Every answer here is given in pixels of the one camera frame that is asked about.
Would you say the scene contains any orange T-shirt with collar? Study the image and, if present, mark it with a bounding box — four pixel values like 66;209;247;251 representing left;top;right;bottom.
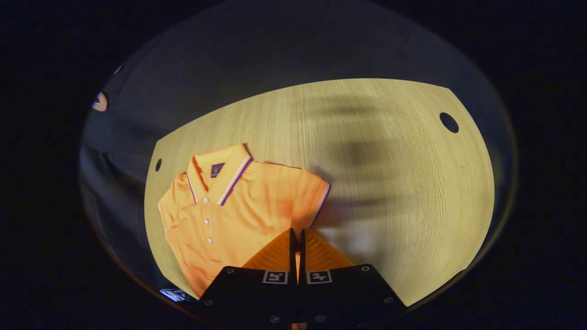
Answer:
157;143;332;298

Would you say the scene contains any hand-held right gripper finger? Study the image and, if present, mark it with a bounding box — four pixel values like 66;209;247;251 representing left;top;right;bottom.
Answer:
298;228;408;330
198;228;298;330

